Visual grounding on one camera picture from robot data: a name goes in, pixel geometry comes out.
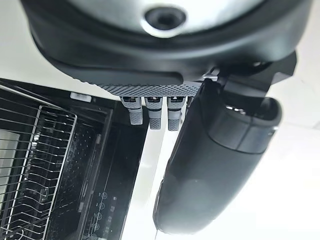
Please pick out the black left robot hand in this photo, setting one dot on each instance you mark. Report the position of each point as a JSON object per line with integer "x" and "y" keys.
{"x": 140, "y": 55}

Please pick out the black dishwasher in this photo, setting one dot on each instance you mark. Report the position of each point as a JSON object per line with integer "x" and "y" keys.
{"x": 117, "y": 160}

